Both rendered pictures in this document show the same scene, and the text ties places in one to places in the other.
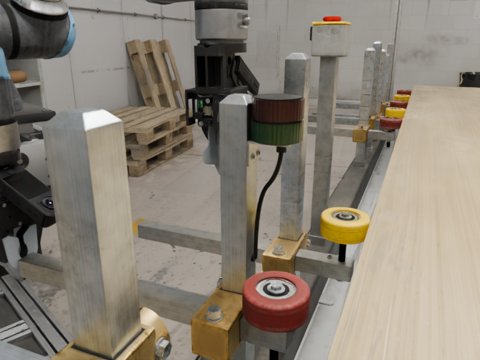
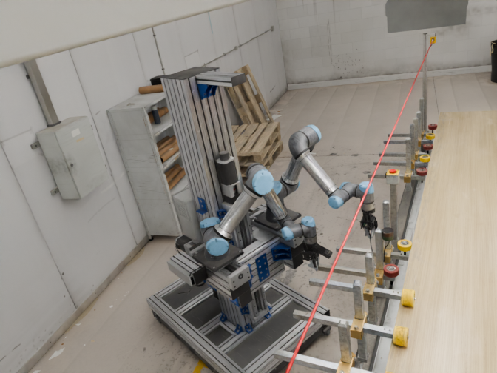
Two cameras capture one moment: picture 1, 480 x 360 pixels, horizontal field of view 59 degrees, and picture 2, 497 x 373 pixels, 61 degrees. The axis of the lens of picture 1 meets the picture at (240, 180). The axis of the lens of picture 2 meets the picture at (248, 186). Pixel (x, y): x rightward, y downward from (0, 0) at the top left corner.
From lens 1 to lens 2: 1.94 m
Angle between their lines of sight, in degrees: 10
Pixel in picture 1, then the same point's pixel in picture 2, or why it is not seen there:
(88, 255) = (370, 271)
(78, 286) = (368, 274)
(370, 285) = (412, 265)
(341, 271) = (404, 257)
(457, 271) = (433, 258)
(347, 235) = (405, 249)
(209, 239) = (362, 251)
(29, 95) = not seen: hidden behind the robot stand
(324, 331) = (401, 274)
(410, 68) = (447, 40)
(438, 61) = (472, 30)
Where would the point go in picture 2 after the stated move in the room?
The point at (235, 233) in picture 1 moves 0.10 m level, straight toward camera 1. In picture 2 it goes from (379, 257) to (384, 268)
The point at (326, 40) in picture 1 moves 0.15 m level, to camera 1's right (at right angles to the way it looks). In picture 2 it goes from (391, 180) to (416, 176)
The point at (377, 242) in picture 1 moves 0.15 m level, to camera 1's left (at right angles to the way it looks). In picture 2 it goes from (413, 251) to (387, 254)
